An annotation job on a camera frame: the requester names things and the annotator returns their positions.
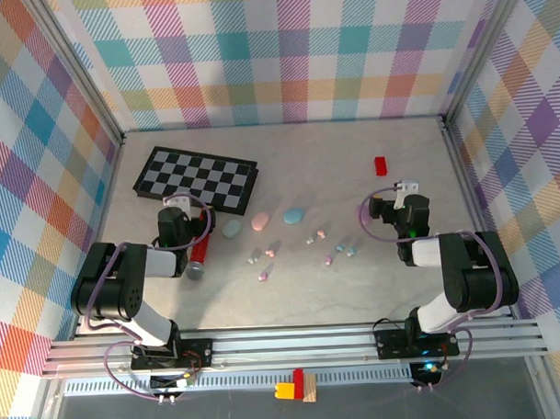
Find green earbud charging case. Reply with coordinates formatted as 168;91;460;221
221;219;244;240

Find red marker with grey cap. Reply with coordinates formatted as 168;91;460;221
182;206;218;282

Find black white chessboard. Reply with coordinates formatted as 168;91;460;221
131;142;262;221

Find small black control board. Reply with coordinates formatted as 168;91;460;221
149;372;199;395
407;359;444;386

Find yellow red tan brick stack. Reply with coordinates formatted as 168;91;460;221
274;367;319;405

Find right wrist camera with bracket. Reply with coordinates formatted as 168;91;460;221
392;179;421;211

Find aluminium side rail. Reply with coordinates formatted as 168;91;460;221
440;113;520;324
63;134;133;342

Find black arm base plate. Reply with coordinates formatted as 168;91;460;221
129;338;215;371
372;325;461;361

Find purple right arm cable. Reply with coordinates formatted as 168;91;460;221
358;182;507;394

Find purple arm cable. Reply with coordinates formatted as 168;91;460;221
79;191;223;405
358;182;507;394

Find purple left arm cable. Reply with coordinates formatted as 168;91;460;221
79;191;223;405

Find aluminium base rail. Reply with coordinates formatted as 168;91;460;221
39;317;551;380

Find white slotted cable duct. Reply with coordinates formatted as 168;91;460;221
63;368;414;397

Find aluminium frame post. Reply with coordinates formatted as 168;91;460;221
28;0;127;150
436;0;533;125

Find aluminium frame leg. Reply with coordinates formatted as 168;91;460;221
526;355;560;419
32;377;65;419

